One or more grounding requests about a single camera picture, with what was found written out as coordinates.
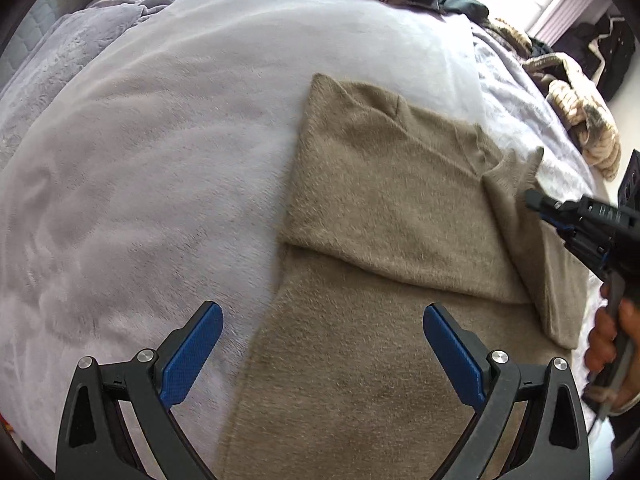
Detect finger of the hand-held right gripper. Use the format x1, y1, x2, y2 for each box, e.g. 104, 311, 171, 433
524, 188, 583, 233

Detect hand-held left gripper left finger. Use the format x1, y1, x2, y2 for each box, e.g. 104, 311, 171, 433
54, 301, 224, 480

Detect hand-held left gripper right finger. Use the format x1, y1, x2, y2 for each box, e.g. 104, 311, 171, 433
423, 302, 591, 480

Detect brown knit sweater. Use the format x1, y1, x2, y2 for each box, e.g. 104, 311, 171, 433
215, 73, 592, 480

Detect dark green clothes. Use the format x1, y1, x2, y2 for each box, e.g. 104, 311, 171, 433
438, 0, 490, 24

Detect person's right hand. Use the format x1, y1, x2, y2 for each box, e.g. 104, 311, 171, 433
583, 284, 640, 412

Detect black speaker box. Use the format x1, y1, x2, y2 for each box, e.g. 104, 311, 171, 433
617, 148, 640, 209

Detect beige striped plush blanket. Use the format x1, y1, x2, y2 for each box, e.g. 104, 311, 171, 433
521, 52, 623, 181

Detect black and white garment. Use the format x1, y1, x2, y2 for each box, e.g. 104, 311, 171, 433
564, 10, 637, 102

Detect lavender fleece blanket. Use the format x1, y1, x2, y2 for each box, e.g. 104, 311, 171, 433
0, 0, 609, 480

